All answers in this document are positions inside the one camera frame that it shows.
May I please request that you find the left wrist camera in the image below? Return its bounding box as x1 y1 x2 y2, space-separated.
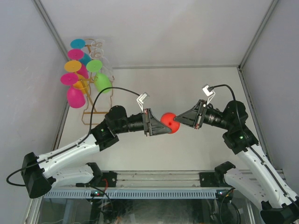
136 92 150 113

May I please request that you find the aluminium mounting rail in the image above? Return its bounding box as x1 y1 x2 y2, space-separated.
46 169 288 189

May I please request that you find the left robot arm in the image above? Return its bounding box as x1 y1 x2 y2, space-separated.
21 105 171 199

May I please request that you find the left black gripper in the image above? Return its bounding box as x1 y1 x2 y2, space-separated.
114 109 171 137

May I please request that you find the cyan plastic wine glass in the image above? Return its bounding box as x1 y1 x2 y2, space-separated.
70 39 91 66

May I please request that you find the front magenta wine glass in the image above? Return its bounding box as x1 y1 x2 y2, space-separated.
60 73 85 109

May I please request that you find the gold wire glass rack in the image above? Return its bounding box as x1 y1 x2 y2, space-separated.
81 38 114 125

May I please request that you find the blue slotted cable duct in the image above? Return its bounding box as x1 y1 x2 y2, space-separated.
44 189 217 199

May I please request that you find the right black base bracket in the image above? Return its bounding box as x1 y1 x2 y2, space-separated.
199 172 219 188

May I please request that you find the magenta wine glass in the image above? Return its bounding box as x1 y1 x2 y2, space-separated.
60 73 85 109
67 49 89 79

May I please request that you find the black base bracket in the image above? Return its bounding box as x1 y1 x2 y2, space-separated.
91 171 117 188
199 172 219 188

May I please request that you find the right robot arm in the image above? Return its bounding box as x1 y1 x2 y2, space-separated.
175 100 299 224

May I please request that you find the green plastic wine glass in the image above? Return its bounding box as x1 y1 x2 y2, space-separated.
86 60 112 93

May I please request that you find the left black base bracket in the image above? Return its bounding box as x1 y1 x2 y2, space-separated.
91 171 117 188

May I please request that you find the front clear wine glass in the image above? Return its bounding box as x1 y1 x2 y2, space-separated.
90 49 114 82

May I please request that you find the red plastic wine glass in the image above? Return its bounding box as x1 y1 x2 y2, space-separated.
160 112 180 134

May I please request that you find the clear wine glass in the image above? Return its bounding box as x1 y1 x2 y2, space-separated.
90 49 114 82
91 39 105 58

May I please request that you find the rear clear wine glass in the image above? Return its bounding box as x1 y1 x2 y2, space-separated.
91 39 105 58

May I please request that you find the rear magenta wine glass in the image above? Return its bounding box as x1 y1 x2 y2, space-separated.
67 49 89 79

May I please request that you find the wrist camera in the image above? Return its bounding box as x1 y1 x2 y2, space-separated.
202 84 215 105
136 92 150 113

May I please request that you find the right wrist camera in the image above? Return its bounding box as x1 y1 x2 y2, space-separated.
202 84 215 105

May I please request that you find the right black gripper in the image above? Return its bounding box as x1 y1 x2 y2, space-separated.
173 99 232 131

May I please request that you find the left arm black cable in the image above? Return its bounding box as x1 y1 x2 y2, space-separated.
6 86 141 187

